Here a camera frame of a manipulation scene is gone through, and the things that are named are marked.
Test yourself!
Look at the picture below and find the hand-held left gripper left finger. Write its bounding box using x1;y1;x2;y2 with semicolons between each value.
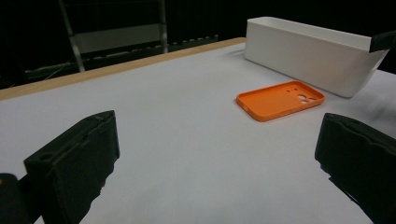
23;110;120;224

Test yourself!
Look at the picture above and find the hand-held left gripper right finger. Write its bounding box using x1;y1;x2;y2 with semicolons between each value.
315;112;396;224

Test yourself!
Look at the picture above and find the white plastic storage bin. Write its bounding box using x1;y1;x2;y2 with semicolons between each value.
244;16;390;99

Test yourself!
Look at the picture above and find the orange phone case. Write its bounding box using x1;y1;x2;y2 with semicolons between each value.
235;80;326;123

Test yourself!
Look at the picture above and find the grey metal stand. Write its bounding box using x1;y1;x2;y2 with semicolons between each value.
57;0;170;73

